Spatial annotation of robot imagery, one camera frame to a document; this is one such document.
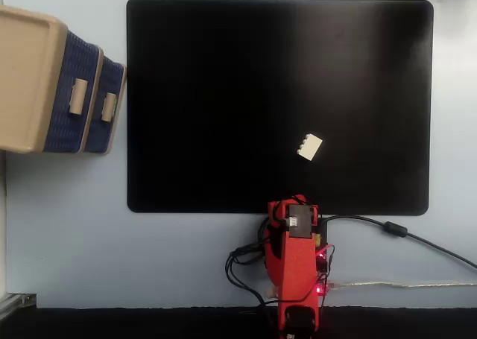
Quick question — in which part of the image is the translucent silver USB cable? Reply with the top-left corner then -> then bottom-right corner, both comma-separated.
329,280 -> 477,290

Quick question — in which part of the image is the large black rectangular mat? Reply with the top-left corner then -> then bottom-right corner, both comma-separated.
125,0 -> 435,217

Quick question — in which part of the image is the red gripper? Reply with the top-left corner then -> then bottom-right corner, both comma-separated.
267,194 -> 320,226

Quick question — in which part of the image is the robot controller circuit board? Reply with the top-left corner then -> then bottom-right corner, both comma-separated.
315,244 -> 333,297

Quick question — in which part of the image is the beige plastic drawer cabinet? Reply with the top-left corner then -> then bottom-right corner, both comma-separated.
0,4 -> 127,156

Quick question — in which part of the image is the aluminium profile rail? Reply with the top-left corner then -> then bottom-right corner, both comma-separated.
0,292 -> 38,314

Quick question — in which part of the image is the blue woven drawer, plain handle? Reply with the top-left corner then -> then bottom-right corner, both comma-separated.
42,29 -> 104,154

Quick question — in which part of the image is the black cable with ferrite bead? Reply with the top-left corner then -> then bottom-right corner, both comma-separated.
318,215 -> 477,270

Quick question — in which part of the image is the white toy building block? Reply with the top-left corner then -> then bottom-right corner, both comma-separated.
296,133 -> 324,162

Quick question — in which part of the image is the blue woven drawer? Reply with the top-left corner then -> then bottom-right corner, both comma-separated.
42,29 -> 104,154
83,55 -> 127,155

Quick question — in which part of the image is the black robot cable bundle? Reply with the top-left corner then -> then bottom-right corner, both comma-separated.
224,218 -> 279,320

